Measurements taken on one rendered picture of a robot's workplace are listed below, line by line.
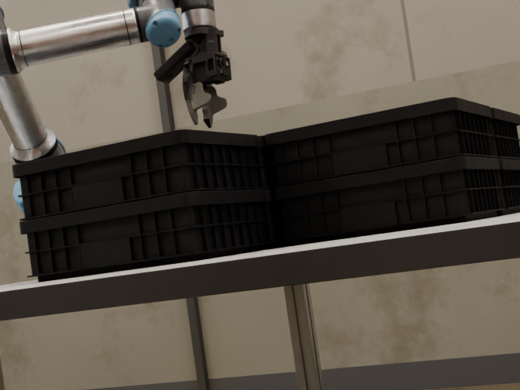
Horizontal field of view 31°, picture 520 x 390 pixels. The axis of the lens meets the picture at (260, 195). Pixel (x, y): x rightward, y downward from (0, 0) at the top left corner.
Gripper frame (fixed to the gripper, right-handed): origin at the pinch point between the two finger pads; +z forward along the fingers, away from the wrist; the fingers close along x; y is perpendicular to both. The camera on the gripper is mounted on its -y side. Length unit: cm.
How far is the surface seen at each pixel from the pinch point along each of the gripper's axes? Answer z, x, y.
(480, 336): 61, 211, -2
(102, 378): 67, 191, -185
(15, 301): 39, -78, 16
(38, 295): 39, -78, 19
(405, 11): -78, 198, -14
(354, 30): -75, 196, -37
